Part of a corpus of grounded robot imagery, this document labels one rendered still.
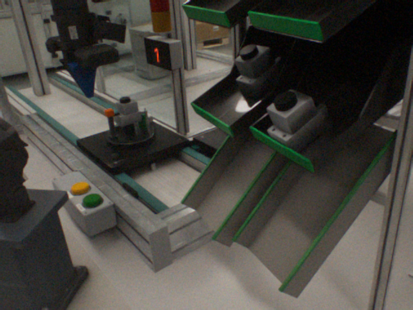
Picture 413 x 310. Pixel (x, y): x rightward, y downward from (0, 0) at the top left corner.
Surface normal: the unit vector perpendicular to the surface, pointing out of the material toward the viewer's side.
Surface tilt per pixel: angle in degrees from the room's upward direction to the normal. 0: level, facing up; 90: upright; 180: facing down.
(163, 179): 0
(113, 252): 0
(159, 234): 90
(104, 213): 90
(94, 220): 90
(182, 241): 90
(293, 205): 45
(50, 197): 0
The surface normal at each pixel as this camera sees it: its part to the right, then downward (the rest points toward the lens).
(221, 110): -0.43, -0.69
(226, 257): -0.06, -0.89
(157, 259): 0.62, 0.33
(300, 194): -0.66, -0.44
